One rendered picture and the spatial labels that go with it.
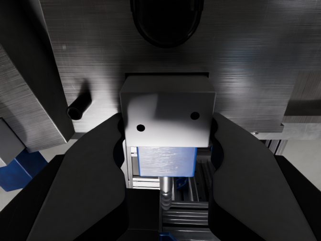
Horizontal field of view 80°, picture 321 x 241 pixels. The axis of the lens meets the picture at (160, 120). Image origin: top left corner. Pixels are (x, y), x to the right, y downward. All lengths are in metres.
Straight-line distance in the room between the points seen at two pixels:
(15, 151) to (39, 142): 0.02
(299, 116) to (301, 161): 1.45
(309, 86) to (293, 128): 0.11
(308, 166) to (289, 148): 0.23
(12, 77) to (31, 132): 0.05
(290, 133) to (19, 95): 0.30
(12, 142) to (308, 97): 0.27
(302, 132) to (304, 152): 1.28
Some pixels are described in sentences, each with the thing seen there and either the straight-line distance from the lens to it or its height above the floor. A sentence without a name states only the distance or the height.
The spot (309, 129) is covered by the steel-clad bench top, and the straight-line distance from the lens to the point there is 0.31.
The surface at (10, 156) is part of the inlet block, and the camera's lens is 0.23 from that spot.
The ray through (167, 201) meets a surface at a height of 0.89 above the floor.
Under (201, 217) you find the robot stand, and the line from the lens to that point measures 0.52.
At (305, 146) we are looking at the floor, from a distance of 1.55.
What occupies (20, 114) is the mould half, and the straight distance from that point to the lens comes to 0.22.
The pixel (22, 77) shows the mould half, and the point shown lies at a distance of 0.20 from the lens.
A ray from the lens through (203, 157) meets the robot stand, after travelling 0.87.
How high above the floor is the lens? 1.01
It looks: 60 degrees down
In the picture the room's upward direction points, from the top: 178 degrees counter-clockwise
